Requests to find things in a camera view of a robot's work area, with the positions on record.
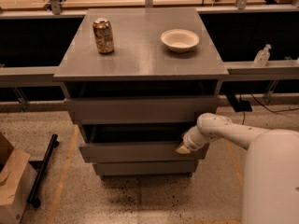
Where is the grey top drawer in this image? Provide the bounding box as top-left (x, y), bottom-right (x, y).
top-left (64, 95), bottom-right (220, 124)

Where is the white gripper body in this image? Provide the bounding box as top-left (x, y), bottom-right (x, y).
top-left (183, 128), bottom-right (205, 151)

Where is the orange soda can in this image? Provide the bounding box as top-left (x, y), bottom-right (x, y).
top-left (93, 18), bottom-right (114, 54)

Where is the grey metal railing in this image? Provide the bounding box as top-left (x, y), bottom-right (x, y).
top-left (1, 6), bottom-right (298, 87)

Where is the black floor cable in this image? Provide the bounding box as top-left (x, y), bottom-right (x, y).
top-left (241, 93), bottom-right (299, 126)

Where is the grey drawer cabinet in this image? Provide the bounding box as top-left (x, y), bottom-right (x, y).
top-left (54, 7), bottom-right (228, 177)

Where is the grey drawer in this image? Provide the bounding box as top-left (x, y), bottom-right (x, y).
top-left (79, 122), bottom-right (209, 163)
top-left (93, 161), bottom-right (198, 176)
top-left (64, 95), bottom-right (220, 124)

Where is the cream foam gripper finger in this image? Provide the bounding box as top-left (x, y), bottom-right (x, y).
top-left (175, 144), bottom-right (191, 155)

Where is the black floor socket box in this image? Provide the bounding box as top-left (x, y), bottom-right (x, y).
top-left (226, 93), bottom-right (252, 112)

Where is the clear sanitizer bottle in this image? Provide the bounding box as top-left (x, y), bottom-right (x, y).
top-left (253, 44), bottom-right (272, 67)

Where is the grey bottom drawer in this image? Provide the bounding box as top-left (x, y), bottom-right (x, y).
top-left (93, 161), bottom-right (198, 176)

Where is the white paper bowl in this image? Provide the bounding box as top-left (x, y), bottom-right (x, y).
top-left (161, 29), bottom-right (199, 53)

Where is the cardboard box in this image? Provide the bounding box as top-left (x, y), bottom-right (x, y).
top-left (0, 133), bottom-right (36, 224)

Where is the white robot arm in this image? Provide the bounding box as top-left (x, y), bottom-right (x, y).
top-left (176, 113), bottom-right (299, 224)

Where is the black metal bar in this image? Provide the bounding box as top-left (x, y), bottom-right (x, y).
top-left (27, 134), bottom-right (59, 208)

